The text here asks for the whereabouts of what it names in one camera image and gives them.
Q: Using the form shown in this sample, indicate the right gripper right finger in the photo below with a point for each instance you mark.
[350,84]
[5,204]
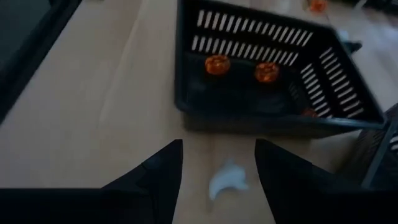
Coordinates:
[311,196]

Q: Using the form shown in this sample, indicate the small orange pumpkin figure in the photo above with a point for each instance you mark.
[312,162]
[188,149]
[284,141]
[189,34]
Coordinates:
[217,64]
[309,112]
[317,5]
[266,72]

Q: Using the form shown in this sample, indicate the small white ghost figure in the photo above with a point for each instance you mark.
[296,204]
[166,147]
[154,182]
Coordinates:
[228,182]

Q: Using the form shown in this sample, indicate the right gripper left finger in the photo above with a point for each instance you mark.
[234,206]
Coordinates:
[140,193]

